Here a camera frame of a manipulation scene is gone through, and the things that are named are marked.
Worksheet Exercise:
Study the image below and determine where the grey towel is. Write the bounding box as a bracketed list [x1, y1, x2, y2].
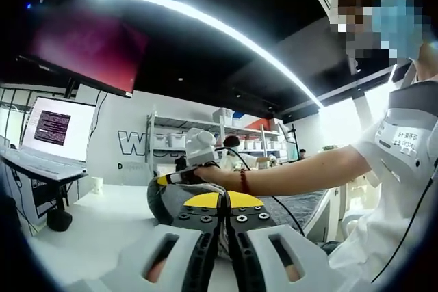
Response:
[146, 177, 326, 258]

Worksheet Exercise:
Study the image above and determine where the open silver laptop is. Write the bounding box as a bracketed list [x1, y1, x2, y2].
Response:
[0, 96, 97, 182]

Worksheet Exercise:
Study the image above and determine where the person's right hand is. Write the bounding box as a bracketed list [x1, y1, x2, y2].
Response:
[191, 163, 224, 185]

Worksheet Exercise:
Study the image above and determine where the tall white storage bin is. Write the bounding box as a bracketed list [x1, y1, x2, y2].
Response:
[212, 108, 233, 127]

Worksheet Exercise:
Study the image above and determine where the grey metal shelf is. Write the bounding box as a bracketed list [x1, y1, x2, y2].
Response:
[145, 109, 295, 170]

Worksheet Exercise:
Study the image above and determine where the white paper cup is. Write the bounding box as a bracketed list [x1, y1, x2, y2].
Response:
[90, 177, 105, 196]

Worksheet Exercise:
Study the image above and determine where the black round object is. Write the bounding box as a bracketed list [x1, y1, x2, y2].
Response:
[47, 208, 73, 232]

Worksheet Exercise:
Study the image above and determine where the black tripod stand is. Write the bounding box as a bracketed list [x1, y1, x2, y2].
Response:
[285, 122, 299, 163]

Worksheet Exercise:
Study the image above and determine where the white chair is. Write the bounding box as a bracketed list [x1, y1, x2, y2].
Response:
[304, 182, 363, 241]

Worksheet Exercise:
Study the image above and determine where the long ceiling light strip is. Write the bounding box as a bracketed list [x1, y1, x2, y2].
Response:
[95, 0, 324, 108]

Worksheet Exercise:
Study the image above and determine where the laptop stand desk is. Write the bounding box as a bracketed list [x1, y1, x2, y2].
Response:
[0, 153, 90, 235]

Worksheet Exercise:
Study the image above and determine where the red hanging monitor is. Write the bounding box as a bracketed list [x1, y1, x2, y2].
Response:
[20, 11, 149, 98]

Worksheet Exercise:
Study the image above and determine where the white grey chest device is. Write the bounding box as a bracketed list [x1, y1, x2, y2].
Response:
[371, 81, 438, 183]

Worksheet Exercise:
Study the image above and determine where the black cable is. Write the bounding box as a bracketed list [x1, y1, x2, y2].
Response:
[214, 146, 306, 238]
[371, 158, 438, 284]

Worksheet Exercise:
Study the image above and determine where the red bead bracelet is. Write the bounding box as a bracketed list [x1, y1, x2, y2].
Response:
[239, 168, 252, 195]

